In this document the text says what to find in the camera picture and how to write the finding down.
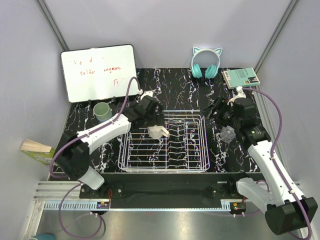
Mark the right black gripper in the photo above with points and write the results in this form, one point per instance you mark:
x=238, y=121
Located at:
x=220, y=104

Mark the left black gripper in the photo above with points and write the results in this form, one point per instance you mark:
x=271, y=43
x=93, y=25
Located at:
x=157, y=120

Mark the white faceted mug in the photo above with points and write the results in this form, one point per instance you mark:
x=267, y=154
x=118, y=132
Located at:
x=156, y=132

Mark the clear glass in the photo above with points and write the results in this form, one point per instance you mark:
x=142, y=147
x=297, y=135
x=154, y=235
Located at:
x=227, y=134

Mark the green plastic cup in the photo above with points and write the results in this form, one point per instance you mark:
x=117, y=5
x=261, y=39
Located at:
x=102, y=109

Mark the blue plastic cup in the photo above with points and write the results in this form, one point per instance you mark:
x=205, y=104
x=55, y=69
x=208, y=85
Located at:
x=104, y=118

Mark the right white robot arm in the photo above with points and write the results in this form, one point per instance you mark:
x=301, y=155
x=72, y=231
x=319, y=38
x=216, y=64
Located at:
x=285, y=206

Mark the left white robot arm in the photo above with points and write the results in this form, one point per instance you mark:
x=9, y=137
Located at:
x=74, y=149

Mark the teal cat-ear headphones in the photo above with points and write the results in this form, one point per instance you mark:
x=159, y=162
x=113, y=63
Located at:
x=205, y=58

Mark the teal paperback book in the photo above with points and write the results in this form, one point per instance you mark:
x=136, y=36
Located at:
x=242, y=77

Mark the white dry-erase board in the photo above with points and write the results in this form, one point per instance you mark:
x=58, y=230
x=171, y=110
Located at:
x=98, y=73

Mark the green box with wood top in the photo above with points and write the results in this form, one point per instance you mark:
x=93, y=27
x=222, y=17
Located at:
x=38, y=151

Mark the blue round object at bottom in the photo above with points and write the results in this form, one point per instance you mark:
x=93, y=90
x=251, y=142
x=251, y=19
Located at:
x=43, y=236

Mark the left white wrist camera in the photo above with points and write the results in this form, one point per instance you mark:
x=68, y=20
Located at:
x=149, y=93

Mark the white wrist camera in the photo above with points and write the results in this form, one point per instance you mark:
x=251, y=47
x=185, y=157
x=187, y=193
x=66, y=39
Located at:
x=149, y=93
x=240, y=94

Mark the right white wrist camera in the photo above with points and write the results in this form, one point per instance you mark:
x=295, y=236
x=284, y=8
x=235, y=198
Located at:
x=240, y=94

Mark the white wire dish rack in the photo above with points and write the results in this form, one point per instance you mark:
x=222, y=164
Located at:
x=185, y=150

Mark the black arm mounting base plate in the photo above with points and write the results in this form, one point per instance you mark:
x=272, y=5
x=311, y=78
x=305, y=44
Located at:
x=167, y=190

